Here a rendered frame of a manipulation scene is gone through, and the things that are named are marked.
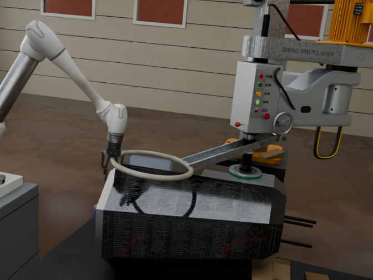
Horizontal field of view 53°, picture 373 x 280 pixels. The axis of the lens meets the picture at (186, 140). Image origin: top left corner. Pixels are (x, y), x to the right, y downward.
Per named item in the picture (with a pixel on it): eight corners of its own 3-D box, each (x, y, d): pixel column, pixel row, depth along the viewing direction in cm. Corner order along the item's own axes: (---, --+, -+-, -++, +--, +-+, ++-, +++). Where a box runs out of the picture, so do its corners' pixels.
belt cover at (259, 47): (345, 70, 274) (349, 46, 270) (374, 74, 252) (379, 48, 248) (231, 61, 235) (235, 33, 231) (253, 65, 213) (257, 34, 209)
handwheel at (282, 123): (282, 131, 242) (286, 109, 238) (292, 135, 233) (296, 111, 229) (263, 131, 236) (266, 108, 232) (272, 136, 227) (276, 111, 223)
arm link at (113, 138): (124, 134, 208) (122, 144, 209) (124, 130, 216) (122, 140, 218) (107, 132, 206) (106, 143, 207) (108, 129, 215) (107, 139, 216)
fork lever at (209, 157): (271, 133, 259) (271, 126, 258) (289, 140, 242) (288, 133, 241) (181, 163, 237) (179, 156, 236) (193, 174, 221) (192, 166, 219)
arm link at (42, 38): (69, 45, 183) (64, 44, 194) (41, 14, 174) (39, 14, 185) (48, 63, 181) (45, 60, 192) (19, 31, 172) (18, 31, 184)
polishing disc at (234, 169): (259, 168, 257) (259, 166, 257) (263, 178, 236) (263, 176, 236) (228, 164, 258) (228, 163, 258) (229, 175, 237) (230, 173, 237)
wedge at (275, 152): (276, 154, 310) (277, 148, 309) (284, 157, 302) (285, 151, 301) (257, 155, 301) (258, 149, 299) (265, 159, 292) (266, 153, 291)
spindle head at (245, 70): (273, 129, 261) (283, 63, 249) (293, 137, 241) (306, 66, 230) (228, 129, 246) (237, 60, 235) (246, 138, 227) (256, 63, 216)
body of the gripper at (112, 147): (106, 141, 208) (105, 158, 210) (122, 144, 210) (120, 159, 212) (107, 139, 215) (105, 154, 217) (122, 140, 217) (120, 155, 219)
